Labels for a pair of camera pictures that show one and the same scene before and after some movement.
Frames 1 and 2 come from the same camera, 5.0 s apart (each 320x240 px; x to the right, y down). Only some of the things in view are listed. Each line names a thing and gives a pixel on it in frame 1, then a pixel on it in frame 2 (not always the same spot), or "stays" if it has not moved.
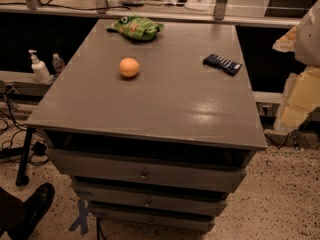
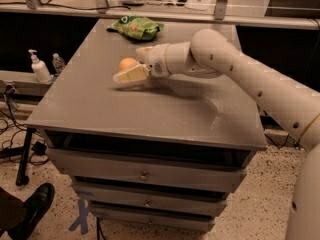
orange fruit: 128,67 stays
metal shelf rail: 157,16 stays
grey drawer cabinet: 153,134 stays
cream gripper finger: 287,42 -> 139,72
